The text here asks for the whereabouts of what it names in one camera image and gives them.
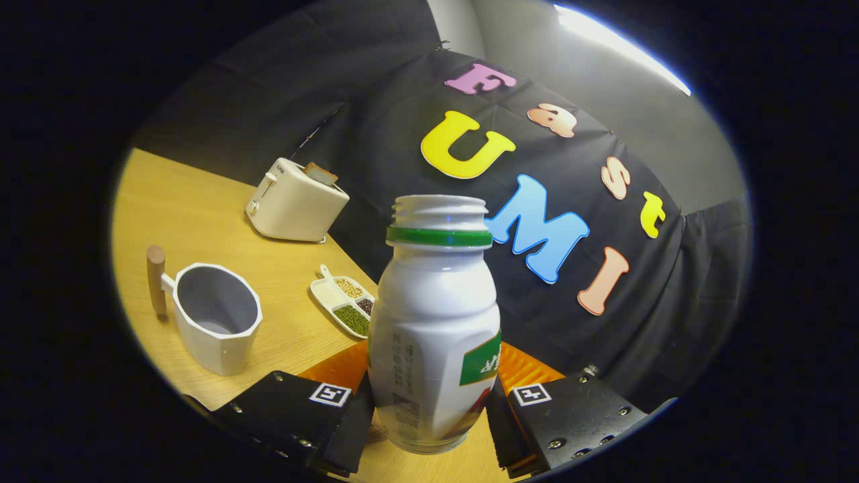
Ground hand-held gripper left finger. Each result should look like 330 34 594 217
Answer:
211 341 376 478

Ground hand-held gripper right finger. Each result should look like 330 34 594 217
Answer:
485 341 650 478

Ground white cup with wooden handle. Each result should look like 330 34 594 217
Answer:
146 245 263 377

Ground white bottle with green ring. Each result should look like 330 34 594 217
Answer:
368 195 503 455

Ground white divided bean dish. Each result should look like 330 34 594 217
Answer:
310 264 375 339

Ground cream toaster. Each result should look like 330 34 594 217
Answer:
245 158 350 244

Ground wooden table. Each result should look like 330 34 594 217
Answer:
111 148 511 483

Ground toast slice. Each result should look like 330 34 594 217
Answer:
303 162 339 186

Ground black backdrop cloth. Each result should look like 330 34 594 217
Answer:
134 0 752 410

